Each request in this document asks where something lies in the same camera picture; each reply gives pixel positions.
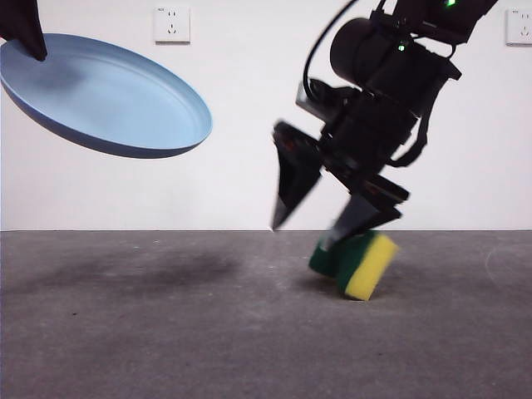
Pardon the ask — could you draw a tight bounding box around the long black arm cable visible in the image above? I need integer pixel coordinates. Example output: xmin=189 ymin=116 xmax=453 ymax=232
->
xmin=302 ymin=0 xmax=358 ymax=101

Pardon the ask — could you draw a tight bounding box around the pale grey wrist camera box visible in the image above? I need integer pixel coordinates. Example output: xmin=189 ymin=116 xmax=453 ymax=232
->
xmin=295 ymin=78 xmax=346 ymax=122

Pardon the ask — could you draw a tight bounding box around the green and yellow sponge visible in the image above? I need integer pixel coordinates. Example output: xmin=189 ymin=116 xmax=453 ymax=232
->
xmin=308 ymin=230 xmax=401 ymax=302

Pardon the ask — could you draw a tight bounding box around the short looped black cable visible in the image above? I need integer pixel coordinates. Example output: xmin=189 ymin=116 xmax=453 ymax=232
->
xmin=389 ymin=111 xmax=430 ymax=168

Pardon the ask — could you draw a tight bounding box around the blue round plate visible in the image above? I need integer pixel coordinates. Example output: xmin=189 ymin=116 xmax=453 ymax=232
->
xmin=0 ymin=32 xmax=214 ymax=160

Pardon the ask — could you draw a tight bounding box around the white wall socket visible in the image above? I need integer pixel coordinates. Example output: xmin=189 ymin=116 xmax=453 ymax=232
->
xmin=154 ymin=5 xmax=192 ymax=46
xmin=505 ymin=8 xmax=532 ymax=47

